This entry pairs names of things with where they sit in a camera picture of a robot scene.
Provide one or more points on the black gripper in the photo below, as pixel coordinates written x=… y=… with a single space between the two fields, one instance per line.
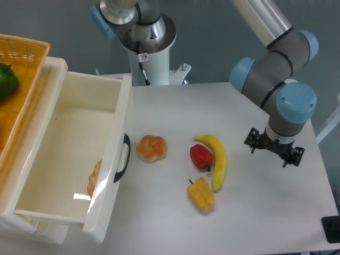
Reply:
x=290 y=155

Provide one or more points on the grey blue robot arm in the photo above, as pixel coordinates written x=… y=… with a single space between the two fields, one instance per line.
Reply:
x=265 y=82

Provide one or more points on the white open top drawer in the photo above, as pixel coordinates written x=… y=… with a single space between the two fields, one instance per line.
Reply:
x=88 y=123

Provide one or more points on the braided bread in drawer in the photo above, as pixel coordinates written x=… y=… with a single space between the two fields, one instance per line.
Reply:
x=93 y=178

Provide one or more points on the white drawer cabinet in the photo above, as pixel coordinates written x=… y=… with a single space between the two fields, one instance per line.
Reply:
x=20 y=159

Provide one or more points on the yellow banana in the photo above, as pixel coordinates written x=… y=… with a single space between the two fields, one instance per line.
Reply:
x=214 y=144

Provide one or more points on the red bell pepper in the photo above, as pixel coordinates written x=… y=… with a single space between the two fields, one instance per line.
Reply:
x=201 y=157

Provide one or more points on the yellow bell pepper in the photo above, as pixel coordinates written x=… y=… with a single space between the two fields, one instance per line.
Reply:
x=201 y=194

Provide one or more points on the black device at table edge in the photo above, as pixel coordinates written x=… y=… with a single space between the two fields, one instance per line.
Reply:
x=331 y=227

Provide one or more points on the round knotted bread roll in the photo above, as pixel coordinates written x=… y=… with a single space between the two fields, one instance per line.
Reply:
x=151 y=148

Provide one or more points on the orange woven basket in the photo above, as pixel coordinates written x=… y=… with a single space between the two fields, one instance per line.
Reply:
x=21 y=62

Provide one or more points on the green bell pepper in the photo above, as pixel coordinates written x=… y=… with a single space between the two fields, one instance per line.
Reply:
x=9 y=81

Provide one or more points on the black drawer handle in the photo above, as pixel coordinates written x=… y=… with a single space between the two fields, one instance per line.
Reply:
x=125 y=158

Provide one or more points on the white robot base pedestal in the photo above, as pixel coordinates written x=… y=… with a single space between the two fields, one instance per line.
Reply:
x=148 y=49

